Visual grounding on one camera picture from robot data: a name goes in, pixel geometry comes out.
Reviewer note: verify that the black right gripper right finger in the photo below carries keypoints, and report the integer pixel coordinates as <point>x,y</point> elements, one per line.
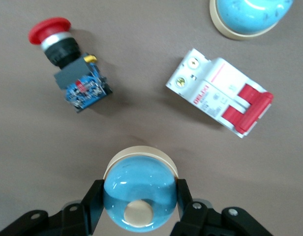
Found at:
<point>203,221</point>

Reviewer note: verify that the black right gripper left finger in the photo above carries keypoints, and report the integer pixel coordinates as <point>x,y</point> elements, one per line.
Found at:
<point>68,218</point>

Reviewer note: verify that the light blue call bell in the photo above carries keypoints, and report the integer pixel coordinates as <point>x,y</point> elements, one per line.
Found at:
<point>250,14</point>
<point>139,182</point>

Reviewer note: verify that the white red circuit breaker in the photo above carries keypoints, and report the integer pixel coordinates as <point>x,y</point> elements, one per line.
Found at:
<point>215,86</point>

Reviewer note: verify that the red mushroom push button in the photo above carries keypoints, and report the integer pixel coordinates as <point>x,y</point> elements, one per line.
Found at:
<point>75,81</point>

